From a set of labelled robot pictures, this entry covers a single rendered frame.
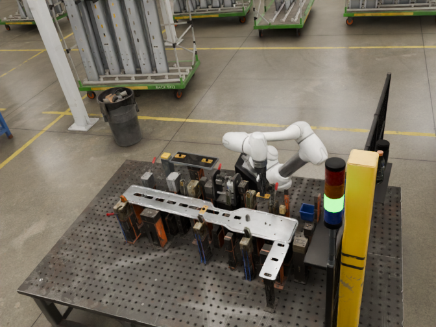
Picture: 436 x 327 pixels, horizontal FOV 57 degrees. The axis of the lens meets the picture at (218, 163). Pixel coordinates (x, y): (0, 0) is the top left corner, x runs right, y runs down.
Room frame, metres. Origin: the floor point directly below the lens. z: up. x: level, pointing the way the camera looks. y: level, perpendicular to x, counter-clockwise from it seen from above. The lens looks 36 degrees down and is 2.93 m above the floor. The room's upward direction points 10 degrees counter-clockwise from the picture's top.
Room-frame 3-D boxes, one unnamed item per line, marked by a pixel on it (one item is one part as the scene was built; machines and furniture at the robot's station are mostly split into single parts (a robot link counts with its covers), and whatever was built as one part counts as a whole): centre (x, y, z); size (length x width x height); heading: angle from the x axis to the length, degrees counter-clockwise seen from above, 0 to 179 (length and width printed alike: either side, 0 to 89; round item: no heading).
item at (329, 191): (1.08, -0.39, 1.96); 0.07 x 0.07 x 0.06
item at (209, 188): (2.33, 0.08, 0.89); 0.13 x 0.11 x 0.38; 149
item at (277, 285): (1.66, -0.27, 0.84); 0.11 x 0.06 x 0.29; 149
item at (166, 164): (2.69, 0.40, 0.92); 0.08 x 0.08 x 0.44; 59
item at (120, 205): (2.29, 0.75, 0.88); 0.15 x 0.11 x 0.36; 149
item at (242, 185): (2.22, -0.15, 0.91); 0.07 x 0.05 x 0.42; 149
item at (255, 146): (1.92, -0.23, 1.63); 0.13 x 0.11 x 0.16; 50
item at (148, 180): (2.60, 0.57, 0.88); 0.11 x 0.10 x 0.36; 149
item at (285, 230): (2.15, 0.18, 1.00); 1.38 x 0.22 x 0.02; 59
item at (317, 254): (1.85, -0.72, 1.02); 0.90 x 0.22 x 0.03; 149
